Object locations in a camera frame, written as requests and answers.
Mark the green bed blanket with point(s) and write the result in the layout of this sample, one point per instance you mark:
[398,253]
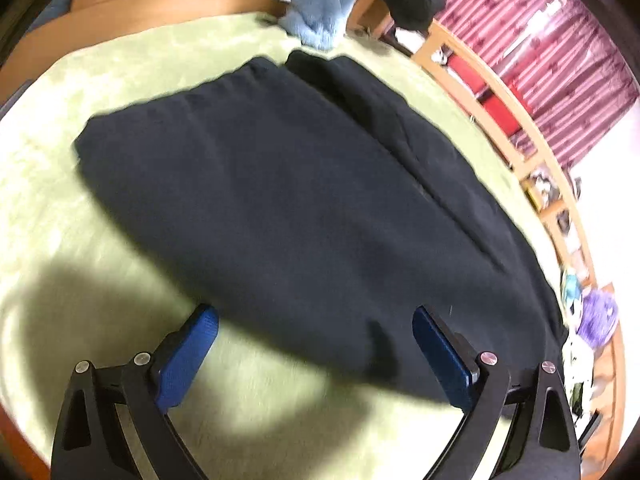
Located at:
[73,288]

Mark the maroon patterned curtain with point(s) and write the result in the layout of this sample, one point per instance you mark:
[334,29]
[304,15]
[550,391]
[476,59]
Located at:
[558,59]

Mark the purple plush toy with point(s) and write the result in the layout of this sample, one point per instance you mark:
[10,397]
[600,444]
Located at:
[599,318]

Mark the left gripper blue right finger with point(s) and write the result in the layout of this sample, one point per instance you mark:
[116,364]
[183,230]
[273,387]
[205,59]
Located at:
[541,442]

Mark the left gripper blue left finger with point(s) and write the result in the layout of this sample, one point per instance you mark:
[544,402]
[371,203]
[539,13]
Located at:
[89,442]

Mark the black track pants white stripe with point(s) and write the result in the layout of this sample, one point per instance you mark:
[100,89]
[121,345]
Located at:
[318,210]

